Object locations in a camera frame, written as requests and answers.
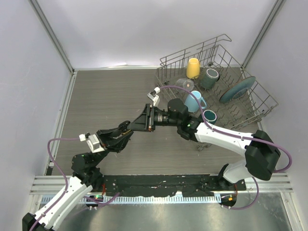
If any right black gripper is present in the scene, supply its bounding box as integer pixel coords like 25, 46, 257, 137
128, 104, 180, 133

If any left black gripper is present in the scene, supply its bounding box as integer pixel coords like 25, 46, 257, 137
91, 124, 132, 167

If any black earbud charging case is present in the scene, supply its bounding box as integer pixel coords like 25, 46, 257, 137
118, 120, 133, 136

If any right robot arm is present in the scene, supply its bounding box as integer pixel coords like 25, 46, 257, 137
128, 99, 281, 190

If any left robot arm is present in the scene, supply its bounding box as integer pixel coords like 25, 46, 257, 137
22, 120, 133, 231

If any light blue mug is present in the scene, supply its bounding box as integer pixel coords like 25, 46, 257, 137
184, 90, 207, 113

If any clear glass cup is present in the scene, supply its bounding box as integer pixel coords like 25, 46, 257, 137
176, 78, 194, 91

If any dark teal mug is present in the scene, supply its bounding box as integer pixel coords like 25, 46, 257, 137
203, 110, 218, 125

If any yellow cup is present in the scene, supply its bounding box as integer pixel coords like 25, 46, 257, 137
186, 58, 200, 79

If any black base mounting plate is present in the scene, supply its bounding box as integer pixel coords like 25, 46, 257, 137
101, 174, 246, 197

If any dark grey-green mug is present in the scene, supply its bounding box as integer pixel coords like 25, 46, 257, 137
200, 68, 219, 90

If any teal blue plate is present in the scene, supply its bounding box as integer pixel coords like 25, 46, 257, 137
219, 76, 256, 103

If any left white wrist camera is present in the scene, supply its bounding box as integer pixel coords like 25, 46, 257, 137
79, 133, 105, 153

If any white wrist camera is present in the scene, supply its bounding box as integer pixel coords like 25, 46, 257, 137
147, 87, 160, 106
79, 133, 105, 153

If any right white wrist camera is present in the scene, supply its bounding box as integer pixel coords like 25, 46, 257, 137
147, 87, 160, 106

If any white perforated cable strip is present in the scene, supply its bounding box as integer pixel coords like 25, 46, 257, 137
40, 194, 221, 204

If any grey wire dish rack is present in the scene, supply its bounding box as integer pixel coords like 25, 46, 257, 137
155, 34, 278, 131

